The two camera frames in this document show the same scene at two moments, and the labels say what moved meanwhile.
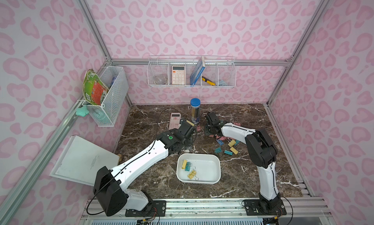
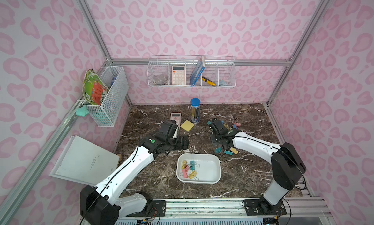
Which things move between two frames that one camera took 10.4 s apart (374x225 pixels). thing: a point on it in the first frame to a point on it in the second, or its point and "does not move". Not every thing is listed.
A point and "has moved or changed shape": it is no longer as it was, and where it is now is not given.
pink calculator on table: [175, 121] does not move
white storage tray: [208, 168] does not move
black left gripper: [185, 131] to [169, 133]
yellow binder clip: [192, 174] does not move
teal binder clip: [188, 166] has moved or changed shape
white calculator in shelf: [178, 75] does not move
